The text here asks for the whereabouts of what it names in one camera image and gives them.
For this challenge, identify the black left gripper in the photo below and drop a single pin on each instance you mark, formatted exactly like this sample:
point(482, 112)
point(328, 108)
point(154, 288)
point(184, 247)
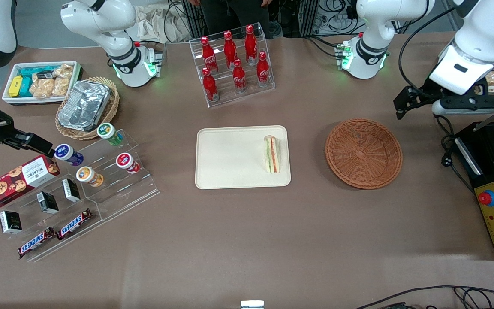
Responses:
point(428, 91)

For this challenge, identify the Snickers chocolate bar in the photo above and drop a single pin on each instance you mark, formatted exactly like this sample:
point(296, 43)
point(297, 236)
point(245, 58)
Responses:
point(74, 224)
point(36, 243)

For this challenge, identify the small white box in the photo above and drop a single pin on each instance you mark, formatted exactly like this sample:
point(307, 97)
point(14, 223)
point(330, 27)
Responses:
point(252, 304)

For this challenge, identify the red cola bottle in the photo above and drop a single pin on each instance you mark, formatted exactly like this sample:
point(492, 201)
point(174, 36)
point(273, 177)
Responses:
point(251, 45)
point(209, 86)
point(263, 71)
point(230, 49)
point(239, 77)
point(208, 53)

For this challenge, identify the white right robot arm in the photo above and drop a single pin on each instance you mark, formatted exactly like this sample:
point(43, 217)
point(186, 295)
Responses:
point(101, 21)

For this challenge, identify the yellow snack box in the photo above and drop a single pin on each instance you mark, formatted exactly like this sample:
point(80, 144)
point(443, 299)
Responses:
point(15, 86)

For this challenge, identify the black aluminium frame post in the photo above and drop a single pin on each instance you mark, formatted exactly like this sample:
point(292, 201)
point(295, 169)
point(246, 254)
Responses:
point(194, 21)
point(309, 17)

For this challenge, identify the oval light wicker basket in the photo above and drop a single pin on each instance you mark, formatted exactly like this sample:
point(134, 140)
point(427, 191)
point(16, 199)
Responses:
point(70, 131)

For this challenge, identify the round brown wicker basket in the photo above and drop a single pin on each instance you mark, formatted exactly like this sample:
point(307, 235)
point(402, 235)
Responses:
point(363, 153)

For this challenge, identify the small black box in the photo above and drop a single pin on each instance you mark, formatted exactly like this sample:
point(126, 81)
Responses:
point(10, 222)
point(47, 202)
point(71, 190)

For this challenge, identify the silver foil tray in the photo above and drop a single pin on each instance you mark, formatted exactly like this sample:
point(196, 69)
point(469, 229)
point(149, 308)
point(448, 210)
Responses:
point(84, 105)

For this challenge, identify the black machine with yellow panel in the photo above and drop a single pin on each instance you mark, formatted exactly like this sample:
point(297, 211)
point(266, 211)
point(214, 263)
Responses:
point(493, 171)

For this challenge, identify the red Walkers shortbread box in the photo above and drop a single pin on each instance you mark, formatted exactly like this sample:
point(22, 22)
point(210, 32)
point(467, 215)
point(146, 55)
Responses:
point(15, 182)

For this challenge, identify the red emergency stop button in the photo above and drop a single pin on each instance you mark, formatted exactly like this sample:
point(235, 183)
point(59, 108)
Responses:
point(487, 198)

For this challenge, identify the orange gum jar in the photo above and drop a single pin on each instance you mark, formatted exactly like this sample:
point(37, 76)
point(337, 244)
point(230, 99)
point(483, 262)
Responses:
point(87, 176)

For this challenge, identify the purple gum jar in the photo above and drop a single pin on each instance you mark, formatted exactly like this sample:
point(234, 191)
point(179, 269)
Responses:
point(67, 153)

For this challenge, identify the clear acrylic stepped display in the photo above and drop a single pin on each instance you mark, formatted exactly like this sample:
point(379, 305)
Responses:
point(32, 219)
point(122, 193)

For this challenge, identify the clear cracker pack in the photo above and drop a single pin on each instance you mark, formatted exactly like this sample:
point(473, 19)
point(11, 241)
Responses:
point(64, 71)
point(61, 86)
point(41, 88)

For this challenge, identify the cream plastic tray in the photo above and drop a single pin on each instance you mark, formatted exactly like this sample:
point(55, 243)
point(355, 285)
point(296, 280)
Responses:
point(230, 159)

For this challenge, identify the triangular sandwich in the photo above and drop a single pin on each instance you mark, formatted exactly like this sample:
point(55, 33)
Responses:
point(272, 154)

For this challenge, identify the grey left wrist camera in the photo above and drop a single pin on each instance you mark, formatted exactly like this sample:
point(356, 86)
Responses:
point(470, 103)

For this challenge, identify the white plastic snack bin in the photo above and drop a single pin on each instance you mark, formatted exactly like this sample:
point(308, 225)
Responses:
point(32, 101)

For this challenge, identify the green gum jar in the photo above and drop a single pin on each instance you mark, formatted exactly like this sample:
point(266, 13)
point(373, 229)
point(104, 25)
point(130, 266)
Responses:
point(107, 132)

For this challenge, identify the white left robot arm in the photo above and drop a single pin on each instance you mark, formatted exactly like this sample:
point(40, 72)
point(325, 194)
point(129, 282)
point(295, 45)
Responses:
point(380, 25)

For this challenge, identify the teal snack box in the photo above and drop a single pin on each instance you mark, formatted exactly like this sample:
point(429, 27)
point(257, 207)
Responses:
point(26, 88)
point(37, 70)

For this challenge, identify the red gum jar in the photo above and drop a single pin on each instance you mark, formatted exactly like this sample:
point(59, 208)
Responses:
point(126, 162)

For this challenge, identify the clear acrylic bottle rack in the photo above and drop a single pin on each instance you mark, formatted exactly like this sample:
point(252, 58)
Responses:
point(240, 97)

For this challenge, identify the person in dark clothes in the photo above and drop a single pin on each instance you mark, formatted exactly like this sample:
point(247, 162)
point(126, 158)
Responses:
point(238, 15)

